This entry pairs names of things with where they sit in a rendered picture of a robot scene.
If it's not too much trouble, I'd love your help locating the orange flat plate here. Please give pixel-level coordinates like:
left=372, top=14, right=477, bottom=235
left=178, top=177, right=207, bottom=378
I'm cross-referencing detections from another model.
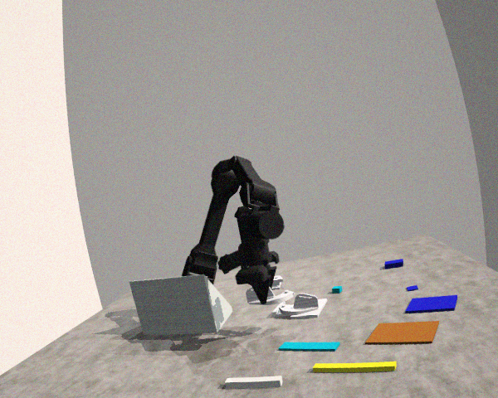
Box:
left=365, top=321, right=439, bottom=345

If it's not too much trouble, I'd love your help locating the yellow flat bar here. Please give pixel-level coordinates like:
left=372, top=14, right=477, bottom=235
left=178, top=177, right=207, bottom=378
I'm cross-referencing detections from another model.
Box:
left=313, top=362, right=397, bottom=372

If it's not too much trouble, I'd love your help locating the blue flat plate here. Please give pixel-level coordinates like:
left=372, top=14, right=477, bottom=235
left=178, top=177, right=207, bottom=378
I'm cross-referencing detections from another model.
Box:
left=405, top=295, right=457, bottom=313

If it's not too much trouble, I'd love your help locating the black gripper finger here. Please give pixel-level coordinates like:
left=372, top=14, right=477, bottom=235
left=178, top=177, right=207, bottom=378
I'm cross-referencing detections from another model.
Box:
left=249, top=275, right=271, bottom=304
left=267, top=266, right=276, bottom=288

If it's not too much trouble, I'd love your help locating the cyan flat bar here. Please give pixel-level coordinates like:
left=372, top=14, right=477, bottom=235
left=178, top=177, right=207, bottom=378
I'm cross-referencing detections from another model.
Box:
left=279, top=342, right=340, bottom=352

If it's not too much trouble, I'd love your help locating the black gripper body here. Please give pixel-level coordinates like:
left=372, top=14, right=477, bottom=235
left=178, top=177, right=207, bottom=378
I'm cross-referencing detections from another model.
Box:
left=235, top=238, right=279, bottom=284

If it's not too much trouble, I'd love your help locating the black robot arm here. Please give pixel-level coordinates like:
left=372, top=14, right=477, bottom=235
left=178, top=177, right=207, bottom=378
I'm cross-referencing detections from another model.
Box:
left=182, top=156, right=285, bottom=284

